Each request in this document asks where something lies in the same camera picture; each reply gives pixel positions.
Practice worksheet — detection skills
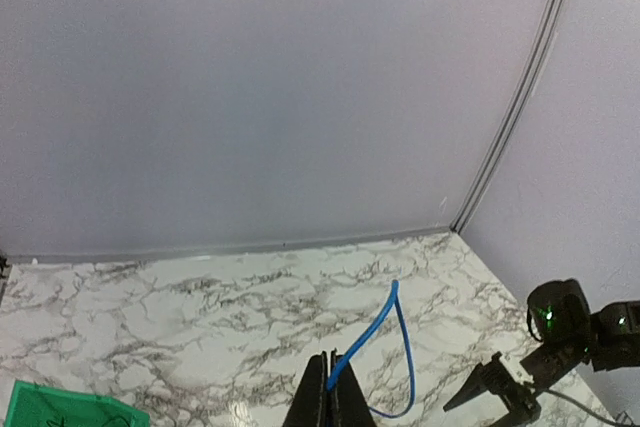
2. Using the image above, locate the right aluminium frame post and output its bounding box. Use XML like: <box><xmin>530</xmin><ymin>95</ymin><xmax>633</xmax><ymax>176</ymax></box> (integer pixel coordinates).
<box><xmin>449</xmin><ymin>0</ymin><xmax>566</xmax><ymax>235</ymax></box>

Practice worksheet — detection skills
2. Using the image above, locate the blue cable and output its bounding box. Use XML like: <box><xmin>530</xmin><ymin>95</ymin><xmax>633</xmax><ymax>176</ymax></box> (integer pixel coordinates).
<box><xmin>327</xmin><ymin>279</ymin><xmax>417</xmax><ymax>419</ymax></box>

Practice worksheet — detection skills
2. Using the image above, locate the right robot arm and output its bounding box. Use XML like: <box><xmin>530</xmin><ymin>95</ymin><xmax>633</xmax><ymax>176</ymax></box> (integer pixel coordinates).
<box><xmin>443</xmin><ymin>278</ymin><xmax>639</xmax><ymax>426</ymax></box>

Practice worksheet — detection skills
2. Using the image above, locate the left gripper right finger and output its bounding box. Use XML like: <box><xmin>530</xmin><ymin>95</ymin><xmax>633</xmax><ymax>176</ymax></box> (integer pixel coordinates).
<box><xmin>328</xmin><ymin>363</ymin><xmax>373</xmax><ymax>427</ymax></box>

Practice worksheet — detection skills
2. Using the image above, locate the far green storage bin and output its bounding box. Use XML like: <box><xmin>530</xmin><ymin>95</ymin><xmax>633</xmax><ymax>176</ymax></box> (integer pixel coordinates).
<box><xmin>4</xmin><ymin>380</ymin><xmax>151</xmax><ymax>427</ymax></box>

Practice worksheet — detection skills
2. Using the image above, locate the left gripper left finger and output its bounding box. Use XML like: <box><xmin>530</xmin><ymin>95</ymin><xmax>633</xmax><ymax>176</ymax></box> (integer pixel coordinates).
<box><xmin>282</xmin><ymin>352</ymin><xmax>329</xmax><ymax>427</ymax></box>

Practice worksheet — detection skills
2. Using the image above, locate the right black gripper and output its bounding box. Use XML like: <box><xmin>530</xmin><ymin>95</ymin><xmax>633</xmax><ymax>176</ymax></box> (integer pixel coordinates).
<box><xmin>443</xmin><ymin>352</ymin><xmax>541</xmax><ymax>427</ymax></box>

